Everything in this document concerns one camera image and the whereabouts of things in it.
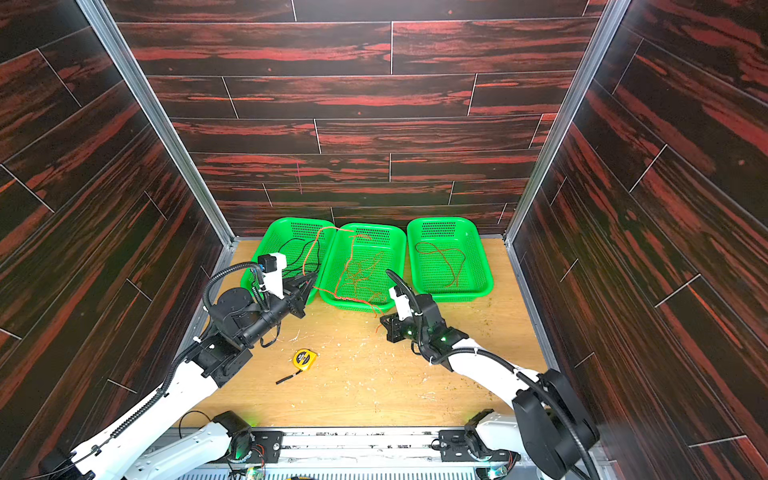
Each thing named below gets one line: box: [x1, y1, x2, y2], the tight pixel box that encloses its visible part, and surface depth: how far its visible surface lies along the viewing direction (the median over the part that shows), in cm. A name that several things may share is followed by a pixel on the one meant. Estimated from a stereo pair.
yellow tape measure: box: [276, 348, 318, 385], surface depth 88 cm
